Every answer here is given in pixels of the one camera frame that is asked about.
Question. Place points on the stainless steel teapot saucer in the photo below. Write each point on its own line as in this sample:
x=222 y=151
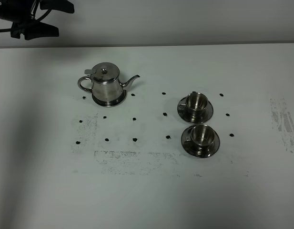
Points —
x=111 y=103

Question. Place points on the far stainless steel saucer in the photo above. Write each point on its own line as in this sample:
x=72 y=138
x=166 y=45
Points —
x=196 y=119

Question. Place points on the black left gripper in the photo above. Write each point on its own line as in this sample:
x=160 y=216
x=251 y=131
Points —
x=21 y=10

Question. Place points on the stainless steel teacup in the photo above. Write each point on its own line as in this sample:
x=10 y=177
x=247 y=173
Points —
x=200 y=135
x=195 y=103

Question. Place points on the near stainless steel saucer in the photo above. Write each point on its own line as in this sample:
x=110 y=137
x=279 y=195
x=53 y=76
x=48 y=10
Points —
x=201 y=152

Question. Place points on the near stainless steel teacup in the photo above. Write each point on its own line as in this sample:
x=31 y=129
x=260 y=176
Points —
x=200 y=135

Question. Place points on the far stainless steel teacup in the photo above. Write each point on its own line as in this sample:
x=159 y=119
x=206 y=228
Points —
x=195 y=103

